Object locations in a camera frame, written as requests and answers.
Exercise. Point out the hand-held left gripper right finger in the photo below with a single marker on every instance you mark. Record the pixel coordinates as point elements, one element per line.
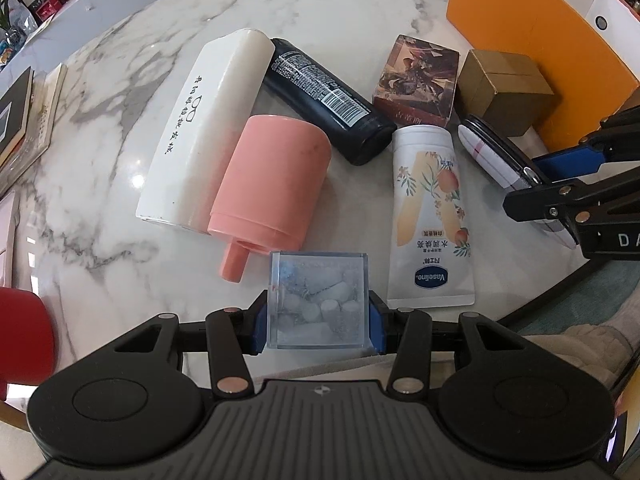
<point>376,322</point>

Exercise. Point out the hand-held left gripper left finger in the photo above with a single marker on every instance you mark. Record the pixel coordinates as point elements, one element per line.
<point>261,325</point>

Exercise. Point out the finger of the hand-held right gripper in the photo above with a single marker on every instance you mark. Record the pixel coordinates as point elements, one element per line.
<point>545,200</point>
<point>570,160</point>

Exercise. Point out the clear plastic box of cotton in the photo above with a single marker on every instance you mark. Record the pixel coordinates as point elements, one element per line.
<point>317,300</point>

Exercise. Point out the plaid glasses case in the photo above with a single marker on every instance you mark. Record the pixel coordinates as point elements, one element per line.
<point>495,155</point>

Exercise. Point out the brown cardboard box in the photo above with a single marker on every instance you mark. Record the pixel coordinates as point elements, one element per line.
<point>505,90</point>

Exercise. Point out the orange storage box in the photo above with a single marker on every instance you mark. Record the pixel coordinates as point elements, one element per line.
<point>530,20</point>

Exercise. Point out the black bottle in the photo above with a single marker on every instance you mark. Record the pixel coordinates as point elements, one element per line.
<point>325,95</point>

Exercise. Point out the teal rug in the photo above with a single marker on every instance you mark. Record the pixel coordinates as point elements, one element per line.
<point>575,290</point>

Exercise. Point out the beige fuzzy clothing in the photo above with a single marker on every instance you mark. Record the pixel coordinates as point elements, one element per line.
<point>585,345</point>

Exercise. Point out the white floral lotion tube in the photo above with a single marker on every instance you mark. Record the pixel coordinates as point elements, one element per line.
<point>430,210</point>

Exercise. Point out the printed card box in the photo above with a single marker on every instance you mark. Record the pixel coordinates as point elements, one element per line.
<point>417,80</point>

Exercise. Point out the red chair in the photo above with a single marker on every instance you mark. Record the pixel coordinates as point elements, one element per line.
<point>22,340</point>

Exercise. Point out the pink book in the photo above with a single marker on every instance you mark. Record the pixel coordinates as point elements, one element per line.
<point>6,240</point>

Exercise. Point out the stack of books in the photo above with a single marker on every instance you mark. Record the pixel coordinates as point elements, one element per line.
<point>47,110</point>

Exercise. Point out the black book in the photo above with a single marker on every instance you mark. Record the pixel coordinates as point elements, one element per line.
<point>12,115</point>

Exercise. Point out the potted plant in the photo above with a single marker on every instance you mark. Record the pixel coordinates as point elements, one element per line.
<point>10,20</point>

